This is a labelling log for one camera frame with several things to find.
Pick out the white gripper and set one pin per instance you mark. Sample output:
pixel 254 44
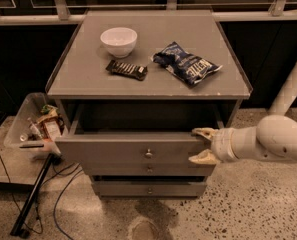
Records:
pixel 222 145

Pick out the grey top drawer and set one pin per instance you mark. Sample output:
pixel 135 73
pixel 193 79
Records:
pixel 124 134

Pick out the grey drawer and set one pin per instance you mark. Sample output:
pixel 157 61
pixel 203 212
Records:
pixel 150 169
pixel 124 134
pixel 149 186

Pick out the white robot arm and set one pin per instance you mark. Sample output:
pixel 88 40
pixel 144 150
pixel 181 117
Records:
pixel 274 138

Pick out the grey drawer cabinet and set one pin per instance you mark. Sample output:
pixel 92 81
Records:
pixel 82 77

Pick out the grey bottom drawer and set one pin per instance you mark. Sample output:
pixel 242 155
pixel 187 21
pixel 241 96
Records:
pixel 149 186

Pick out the grey middle drawer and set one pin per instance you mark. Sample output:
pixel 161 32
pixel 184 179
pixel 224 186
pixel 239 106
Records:
pixel 150 169

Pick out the blue kettle chips bag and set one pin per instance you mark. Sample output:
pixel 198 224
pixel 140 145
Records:
pixel 189 68

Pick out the dark striped snack bar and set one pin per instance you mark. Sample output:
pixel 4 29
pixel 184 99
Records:
pixel 127 70

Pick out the white ceramic bowl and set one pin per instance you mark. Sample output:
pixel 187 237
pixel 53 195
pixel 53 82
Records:
pixel 119 41

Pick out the brown labelled bottle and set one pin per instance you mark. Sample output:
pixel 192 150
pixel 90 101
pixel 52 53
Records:
pixel 50 124

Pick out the clear plastic bin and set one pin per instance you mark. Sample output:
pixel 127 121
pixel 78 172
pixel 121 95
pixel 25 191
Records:
pixel 26 134

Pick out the metal window railing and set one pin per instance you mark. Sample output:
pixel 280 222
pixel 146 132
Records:
pixel 148 7

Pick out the black metal pole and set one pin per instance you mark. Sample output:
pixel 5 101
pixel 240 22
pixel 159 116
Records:
pixel 33 193

